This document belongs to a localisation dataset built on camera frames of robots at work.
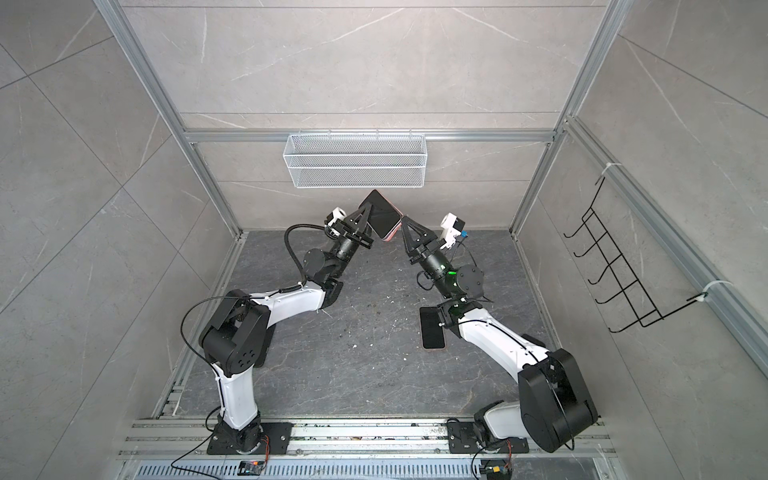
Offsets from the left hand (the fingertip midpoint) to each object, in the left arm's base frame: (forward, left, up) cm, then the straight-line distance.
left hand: (374, 203), depth 68 cm
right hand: (-7, -5, 0) cm, 9 cm away
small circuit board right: (-49, -28, -42) cm, 70 cm away
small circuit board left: (-46, +31, -42) cm, 70 cm away
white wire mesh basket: (+37, +7, -11) cm, 39 cm away
